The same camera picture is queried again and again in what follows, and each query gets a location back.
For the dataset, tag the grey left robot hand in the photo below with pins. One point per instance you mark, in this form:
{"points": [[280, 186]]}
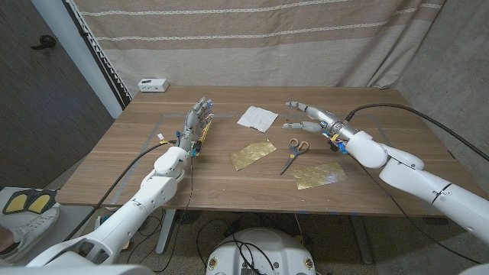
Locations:
{"points": [[193, 126]]}

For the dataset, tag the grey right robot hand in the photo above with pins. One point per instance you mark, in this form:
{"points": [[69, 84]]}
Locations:
{"points": [[328, 120]]}

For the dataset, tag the white tissue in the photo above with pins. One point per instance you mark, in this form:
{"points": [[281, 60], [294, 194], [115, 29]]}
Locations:
{"points": [[258, 118]]}

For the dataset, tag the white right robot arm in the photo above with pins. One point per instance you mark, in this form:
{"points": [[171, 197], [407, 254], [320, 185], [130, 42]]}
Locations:
{"points": [[420, 179]]}

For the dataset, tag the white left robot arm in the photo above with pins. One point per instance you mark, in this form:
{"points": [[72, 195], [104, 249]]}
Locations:
{"points": [[153, 191]]}

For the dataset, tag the yellow new driver sticker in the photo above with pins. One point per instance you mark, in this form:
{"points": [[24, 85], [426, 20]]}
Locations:
{"points": [[203, 139]]}

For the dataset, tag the grey tape outline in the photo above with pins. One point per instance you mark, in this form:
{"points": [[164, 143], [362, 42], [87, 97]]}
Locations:
{"points": [[152, 133]]}

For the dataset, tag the gold foil tape sheet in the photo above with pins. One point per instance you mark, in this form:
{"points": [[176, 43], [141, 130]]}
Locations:
{"points": [[250, 154], [317, 177]]}

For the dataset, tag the white power strip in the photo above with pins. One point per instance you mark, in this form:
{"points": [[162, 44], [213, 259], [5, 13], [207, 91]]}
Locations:
{"points": [[153, 86]]}

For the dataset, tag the white table leg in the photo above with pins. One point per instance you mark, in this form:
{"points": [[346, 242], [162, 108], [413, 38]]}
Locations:
{"points": [[166, 233]]}

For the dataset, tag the black curtain edge strip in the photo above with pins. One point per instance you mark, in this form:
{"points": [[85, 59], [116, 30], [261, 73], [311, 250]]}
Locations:
{"points": [[100, 57]]}

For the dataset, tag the grey table leg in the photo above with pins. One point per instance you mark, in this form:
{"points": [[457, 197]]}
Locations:
{"points": [[363, 240]]}

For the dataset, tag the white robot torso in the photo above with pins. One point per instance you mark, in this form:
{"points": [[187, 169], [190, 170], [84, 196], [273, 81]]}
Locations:
{"points": [[275, 248]]}

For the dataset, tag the dark wooden door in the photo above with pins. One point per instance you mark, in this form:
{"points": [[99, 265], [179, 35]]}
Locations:
{"points": [[38, 114]]}

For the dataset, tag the yellow black foot pedal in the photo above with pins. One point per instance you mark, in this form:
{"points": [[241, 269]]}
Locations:
{"points": [[40, 202], [16, 203]]}

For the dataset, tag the white sneaker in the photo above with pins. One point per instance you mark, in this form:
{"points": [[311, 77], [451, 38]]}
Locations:
{"points": [[34, 229]]}

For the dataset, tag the person bare ankle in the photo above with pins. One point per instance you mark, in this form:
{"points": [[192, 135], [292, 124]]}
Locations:
{"points": [[4, 238]]}

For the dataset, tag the white door frame post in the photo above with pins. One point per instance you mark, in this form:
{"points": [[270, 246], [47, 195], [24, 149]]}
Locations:
{"points": [[89, 68]]}

